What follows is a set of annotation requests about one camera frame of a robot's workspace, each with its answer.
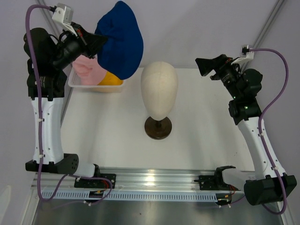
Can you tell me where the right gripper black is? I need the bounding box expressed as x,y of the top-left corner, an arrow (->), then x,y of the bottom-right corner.
195,54 -> 242,100

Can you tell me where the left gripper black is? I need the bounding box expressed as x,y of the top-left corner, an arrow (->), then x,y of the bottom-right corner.
50,22 -> 108,69

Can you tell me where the pink bucket hat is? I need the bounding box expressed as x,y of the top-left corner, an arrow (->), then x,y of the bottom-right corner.
72,55 -> 107,86

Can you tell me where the blue bucket hat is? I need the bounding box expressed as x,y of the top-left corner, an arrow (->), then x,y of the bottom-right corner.
95,0 -> 143,80

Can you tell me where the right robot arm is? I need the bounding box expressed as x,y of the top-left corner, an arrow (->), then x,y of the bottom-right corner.
195,54 -> 297,207

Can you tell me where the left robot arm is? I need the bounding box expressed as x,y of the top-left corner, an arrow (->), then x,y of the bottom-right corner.
23,23 -> 108,188

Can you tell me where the yellow bucket hat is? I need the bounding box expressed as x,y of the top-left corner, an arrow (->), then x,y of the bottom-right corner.
98,71 -> 123,86

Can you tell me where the white perforated plastic basket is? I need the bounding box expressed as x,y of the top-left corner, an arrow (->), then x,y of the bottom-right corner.
67,69 -> 126,93

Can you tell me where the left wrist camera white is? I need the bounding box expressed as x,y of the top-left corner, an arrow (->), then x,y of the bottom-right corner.
52,3 -> 75,34

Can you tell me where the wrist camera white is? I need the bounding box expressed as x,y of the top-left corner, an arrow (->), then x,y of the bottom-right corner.
52,3 -> 75,34
231,45 -> 255,65

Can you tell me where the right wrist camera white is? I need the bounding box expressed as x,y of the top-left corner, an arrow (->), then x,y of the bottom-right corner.
231,45 -> 255,65

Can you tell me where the right aluminium frame post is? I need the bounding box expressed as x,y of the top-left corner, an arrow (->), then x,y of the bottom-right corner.
252,0 -> 288,48

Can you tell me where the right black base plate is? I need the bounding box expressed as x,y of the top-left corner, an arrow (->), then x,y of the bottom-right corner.
194,165 -> 236,191

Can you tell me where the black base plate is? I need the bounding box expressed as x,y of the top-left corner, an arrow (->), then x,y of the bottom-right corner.
74,173 -> 117,189
194,165 -> 236,191

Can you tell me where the aluminium mounting rail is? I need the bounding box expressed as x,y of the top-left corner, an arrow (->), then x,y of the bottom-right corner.
32,166 -> 256,194

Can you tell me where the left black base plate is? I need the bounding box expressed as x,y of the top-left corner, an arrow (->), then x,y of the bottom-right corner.
74,173 -> 117,189

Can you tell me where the white slotted cable duct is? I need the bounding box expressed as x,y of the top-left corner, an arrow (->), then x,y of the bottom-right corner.
54,190 -> 218,203

